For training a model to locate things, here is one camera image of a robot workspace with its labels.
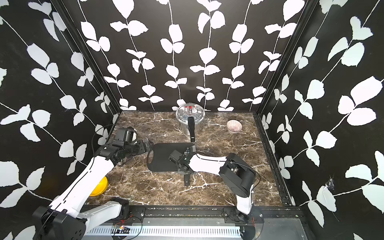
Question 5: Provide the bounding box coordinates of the yellow plastic bowl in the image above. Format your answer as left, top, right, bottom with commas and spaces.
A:
90, 177, 109, 197

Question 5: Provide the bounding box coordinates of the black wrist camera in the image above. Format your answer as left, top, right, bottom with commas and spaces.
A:
113, 127, 137, 148
169, 150, 183, 165

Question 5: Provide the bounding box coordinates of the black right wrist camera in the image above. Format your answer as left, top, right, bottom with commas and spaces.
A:
169, 150, 183, 165

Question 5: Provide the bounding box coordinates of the dark grey cutting board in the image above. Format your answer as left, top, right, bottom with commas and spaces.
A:
147, 143, 195, 172

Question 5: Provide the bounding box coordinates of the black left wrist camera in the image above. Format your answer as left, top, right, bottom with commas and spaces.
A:
113, 127, 137, 148

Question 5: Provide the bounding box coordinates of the pink striped ceramic bowl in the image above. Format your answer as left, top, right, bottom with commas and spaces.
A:
227, 120, 243, 133

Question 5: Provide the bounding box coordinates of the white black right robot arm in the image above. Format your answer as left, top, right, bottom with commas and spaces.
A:
169, 148, 257, 216

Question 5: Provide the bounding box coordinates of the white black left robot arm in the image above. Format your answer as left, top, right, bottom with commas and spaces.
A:
33, 139, 152, 240

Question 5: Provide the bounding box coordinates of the perforated metal base rail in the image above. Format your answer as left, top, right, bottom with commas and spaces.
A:
85, 226, 241, 238

